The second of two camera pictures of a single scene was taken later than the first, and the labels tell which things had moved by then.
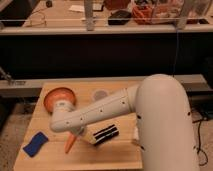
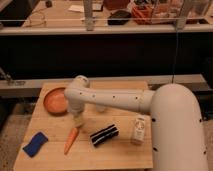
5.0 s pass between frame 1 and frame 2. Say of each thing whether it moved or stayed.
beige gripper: moved
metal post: stayed
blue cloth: stayed
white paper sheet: stayed
